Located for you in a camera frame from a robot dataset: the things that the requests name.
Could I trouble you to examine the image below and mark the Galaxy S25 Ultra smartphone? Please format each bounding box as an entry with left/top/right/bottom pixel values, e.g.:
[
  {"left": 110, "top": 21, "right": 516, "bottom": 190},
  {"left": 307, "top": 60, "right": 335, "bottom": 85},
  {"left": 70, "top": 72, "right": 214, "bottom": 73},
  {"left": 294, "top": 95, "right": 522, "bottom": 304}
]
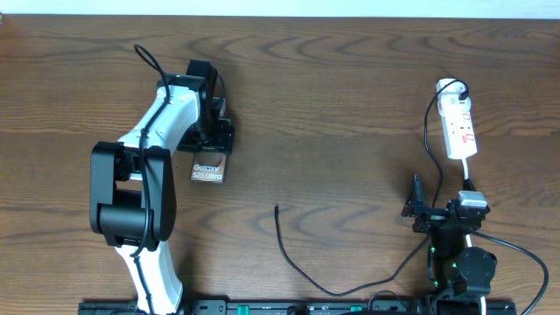
[{"left": 191, "top": 152, "right": 228, "bottom": 184}]

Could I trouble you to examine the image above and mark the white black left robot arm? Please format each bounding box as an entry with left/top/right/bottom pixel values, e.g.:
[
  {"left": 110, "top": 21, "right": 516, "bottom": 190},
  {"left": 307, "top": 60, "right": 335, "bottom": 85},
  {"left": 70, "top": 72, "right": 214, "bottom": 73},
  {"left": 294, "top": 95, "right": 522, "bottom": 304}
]
[{"left": 78, "top": 59, "right": 235, "bottom": 314}]

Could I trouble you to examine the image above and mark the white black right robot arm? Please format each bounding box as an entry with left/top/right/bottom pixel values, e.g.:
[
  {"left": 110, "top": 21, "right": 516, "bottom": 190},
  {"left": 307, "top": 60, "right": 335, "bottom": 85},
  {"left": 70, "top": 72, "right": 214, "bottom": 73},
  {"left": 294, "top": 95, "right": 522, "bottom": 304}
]
[{"left": 402, "top": 176, "right": 497, "bottom": 314}]

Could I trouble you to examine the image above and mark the white power strip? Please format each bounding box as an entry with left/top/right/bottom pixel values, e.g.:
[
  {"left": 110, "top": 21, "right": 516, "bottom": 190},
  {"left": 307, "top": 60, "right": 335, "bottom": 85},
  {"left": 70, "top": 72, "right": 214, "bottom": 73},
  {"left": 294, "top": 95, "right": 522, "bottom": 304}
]
[{"left": 436, "top": 78, "right": 478, "bottom": 160}]

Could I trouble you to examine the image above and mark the white power strip cord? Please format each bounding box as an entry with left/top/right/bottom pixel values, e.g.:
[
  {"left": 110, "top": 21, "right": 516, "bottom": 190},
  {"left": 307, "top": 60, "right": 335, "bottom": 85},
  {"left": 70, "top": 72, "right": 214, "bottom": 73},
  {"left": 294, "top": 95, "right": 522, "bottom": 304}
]
[{"left": 461, "top": 157, "right": 487, "bottom": 315}]

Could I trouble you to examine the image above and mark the black charger cable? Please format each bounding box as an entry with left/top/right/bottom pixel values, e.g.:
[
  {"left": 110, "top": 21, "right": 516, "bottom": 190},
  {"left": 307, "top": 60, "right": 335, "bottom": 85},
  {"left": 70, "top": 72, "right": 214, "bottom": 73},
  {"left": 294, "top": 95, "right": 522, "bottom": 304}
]
[{"left": 274, "top": 78, "right": 471, "bottom": 298}]

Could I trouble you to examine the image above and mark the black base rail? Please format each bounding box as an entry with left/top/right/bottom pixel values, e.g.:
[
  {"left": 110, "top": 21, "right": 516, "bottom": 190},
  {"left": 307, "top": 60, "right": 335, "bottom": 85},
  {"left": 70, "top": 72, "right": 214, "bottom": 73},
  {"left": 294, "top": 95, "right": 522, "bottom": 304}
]
[{"left": 77, "top": 297, "right": 517, "bottom": 315}]

